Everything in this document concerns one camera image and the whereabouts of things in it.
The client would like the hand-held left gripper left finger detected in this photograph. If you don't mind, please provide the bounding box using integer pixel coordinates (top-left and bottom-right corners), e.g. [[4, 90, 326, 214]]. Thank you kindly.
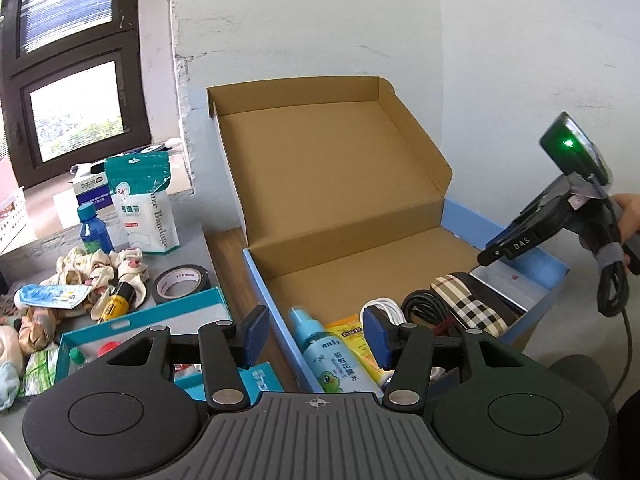
[[107, 305, 271, 414]]

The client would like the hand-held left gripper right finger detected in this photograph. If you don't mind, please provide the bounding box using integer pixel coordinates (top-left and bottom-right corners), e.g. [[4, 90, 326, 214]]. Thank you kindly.
[[362, 305, 527, 414]]

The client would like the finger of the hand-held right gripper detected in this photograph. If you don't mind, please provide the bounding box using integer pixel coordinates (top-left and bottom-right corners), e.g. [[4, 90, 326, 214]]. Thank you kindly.
[[476, 240, 507, 267]]

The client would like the blue cardboard box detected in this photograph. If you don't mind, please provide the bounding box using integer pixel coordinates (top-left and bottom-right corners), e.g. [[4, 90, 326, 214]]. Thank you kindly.
[[206, 75, 572, 397]]

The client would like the grey desktop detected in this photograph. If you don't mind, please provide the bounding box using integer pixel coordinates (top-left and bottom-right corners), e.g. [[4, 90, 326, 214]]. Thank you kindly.
[[0, 187, 626, 461]]

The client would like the person's right hand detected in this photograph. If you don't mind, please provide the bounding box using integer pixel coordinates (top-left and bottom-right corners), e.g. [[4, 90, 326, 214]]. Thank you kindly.
[[612, 192, 640, 247]]

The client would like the yellow packet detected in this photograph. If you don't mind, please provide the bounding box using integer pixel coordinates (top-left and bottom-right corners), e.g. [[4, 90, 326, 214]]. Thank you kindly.
[[324, 314, 392, 382]]

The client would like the white flat case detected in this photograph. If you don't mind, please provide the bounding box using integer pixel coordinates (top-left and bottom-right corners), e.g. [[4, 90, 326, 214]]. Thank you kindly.
[[470, 264, 547, 312]]

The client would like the small blue carton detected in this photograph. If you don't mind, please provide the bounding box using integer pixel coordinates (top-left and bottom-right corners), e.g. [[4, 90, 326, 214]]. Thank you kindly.
[[175, 361, 284, 407]]

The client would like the plaid fabric case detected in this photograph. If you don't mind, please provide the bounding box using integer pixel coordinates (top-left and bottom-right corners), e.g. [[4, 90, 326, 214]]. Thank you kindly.
[[431, 272, 518, 337]]

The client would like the blue spray bottle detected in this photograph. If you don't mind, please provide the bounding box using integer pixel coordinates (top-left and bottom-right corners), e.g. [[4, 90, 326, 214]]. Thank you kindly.
[[287, 307, 383, 397]]

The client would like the teal open box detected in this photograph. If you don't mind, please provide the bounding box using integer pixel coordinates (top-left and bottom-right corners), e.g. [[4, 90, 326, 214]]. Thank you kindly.
[[54, 287, 234, 397]]

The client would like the black tape roll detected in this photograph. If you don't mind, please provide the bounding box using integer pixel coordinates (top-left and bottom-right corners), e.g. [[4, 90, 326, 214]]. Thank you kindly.
[[152, 263, 211, 306]]

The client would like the gauze bandage packet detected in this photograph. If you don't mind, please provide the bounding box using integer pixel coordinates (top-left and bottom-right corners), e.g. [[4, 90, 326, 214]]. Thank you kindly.
[[104, 153, 180, 257]]

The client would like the cream patterned cloth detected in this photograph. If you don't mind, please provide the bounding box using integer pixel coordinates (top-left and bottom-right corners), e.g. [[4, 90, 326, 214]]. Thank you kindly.
[[39, 245, 152, 317]]

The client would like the small blue bottle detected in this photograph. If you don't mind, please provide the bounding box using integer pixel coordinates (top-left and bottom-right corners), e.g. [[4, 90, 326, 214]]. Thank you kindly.
[[77, 203, 115, 256]]

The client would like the light blue sachet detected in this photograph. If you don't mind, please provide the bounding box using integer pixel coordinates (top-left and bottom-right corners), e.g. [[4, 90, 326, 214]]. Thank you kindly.
[[14, 283, 94, 312]]

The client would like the green wipes packet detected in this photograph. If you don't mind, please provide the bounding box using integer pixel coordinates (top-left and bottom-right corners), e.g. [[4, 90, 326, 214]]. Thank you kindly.
[[22, 349, 62, 397]]

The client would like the blue glove box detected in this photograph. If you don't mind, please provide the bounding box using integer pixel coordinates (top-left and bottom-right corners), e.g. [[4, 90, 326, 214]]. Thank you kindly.
[[69, 172, 109, 207]]

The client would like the white carton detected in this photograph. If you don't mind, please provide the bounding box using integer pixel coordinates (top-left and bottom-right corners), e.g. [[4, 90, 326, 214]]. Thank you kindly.
[[52, 189, 84, 232]]

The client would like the beige plush toy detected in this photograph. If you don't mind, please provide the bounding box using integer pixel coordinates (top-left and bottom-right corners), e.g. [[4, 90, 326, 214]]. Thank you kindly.
[[0, 304, 60, 367]]

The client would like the light blue cloth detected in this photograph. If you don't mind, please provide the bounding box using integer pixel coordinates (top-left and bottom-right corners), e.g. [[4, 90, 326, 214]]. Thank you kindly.
[[0, 362, 22, 412]]

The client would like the white plastic basket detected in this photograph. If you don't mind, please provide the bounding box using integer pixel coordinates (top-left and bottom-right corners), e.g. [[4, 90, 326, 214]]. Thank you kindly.
[[0, 187, 27, 255]]

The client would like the dark framed window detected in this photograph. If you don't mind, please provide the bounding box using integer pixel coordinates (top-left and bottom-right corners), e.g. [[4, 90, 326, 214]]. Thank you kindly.
[[0, 0, 152, 190]]

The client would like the white coiled cable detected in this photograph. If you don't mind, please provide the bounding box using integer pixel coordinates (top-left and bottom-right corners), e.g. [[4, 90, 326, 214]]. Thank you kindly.
[[359, 298, 407, 327]]

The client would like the black coiled cable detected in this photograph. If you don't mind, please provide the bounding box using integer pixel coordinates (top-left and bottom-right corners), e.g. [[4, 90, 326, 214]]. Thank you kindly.
[[401, 287, 463, 335]]

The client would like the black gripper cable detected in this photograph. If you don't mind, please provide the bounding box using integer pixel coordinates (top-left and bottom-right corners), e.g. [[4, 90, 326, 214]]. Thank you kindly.
[[594, 240, 634, 409]]

